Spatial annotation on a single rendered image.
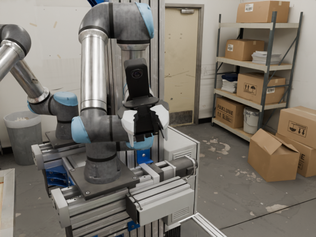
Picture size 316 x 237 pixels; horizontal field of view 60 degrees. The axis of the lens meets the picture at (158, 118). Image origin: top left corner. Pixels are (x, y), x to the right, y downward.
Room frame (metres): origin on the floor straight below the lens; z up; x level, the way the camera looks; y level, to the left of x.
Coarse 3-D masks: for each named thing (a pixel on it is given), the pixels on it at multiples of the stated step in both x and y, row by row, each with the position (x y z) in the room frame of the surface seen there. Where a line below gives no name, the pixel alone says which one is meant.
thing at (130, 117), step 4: (124, 112) 0.50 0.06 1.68; (128, 112) 0.50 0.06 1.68; (132, 112) 0.49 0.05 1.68; (136, 112) 0.49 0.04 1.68; (124, 116) 0.48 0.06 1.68; (128, 116) 0.48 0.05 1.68; (132, 116) 0.47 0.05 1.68; (136, 116) 0.49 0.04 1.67; (124, 120) 0.46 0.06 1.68; (128, 120) 0.45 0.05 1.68; (132, 120) 0.45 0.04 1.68; (136, 120) 0.49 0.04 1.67; (124, 124) 0.45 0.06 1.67; (128, 124) 0.44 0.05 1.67; (132, 124) 0.44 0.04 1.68; (124, 128) 0.45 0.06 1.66; (128, 128) 0.43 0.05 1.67; (132, 128) 0.43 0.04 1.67; (128, 132) 0.43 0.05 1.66; (132, 132) 0.42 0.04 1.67; (128, 136) 0.46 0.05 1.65; (132, 136) 0.47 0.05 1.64; (132, 140) 0.47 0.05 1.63; (132, 144) 0.46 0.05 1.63
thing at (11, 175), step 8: (0, 176) 0.94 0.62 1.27; (8, 176) 0.94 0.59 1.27; (8, 184) 0.90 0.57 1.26; (8, 192) 0.87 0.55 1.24; (8, 200) 0.83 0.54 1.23; (8, 208) 0.80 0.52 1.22; (8, 216) 0.77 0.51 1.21; (8, 224) 0.74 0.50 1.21; (0, 232) 0.71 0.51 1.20; (8, 232) 0.72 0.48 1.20
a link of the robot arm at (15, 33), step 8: (8, 24) 1.17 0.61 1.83; (8, 32) 1.13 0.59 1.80; (16, 32) 1.13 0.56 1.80; (24, 32) 1.16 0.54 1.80; (8, 40) 1.08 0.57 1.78; (16, 40) 1.10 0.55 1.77; (24, 40) 1.12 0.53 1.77; (0, 48) 1.06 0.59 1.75; (8, 48) 1.07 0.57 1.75; (16, 48) 1.09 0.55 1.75; (24, 48) 1.11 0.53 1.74; (0, 56) 1.03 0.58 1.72; (8, 56) 1.04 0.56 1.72; (16, 56) 1.08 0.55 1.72; (24, 56) 1.12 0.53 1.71; (0, 64) 1.00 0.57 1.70; (8, 64) 1.03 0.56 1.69; (0, 72) 0.99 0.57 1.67; (0, 80) 1.00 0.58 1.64
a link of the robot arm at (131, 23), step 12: (120, 12) 0.94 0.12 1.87; (132, 12) 0.94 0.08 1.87; (144, 12) 0.95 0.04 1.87; (120, 24) 0.93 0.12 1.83; (132, 24) 0.94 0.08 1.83; (144, 24) 0.94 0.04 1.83; (120, 36) 0.95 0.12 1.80; (132, 36) 0.94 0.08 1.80; (144, 36) 0.96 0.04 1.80; (132, 48) 0.95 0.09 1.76; (144, 48) 0.98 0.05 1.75; (120, 144) 0.93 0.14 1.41
